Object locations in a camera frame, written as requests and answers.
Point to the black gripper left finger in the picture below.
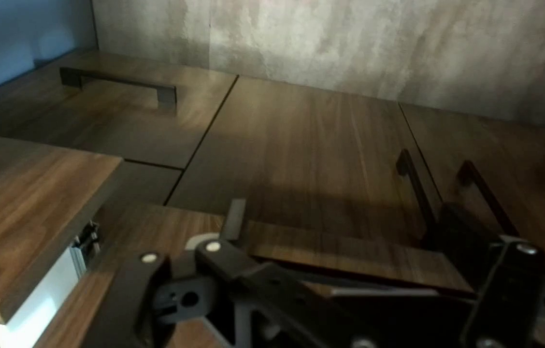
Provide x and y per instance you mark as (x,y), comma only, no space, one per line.
(233,220)

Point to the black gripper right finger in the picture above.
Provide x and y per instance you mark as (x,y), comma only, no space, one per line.
(496,268)

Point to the dark lower cabinet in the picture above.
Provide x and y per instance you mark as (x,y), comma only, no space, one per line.
(301,156)

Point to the black cabinet door handle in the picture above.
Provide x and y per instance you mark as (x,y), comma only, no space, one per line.
(425,197)
(467,174)

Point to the black drawer handle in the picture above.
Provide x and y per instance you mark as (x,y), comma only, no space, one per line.
(166,94)

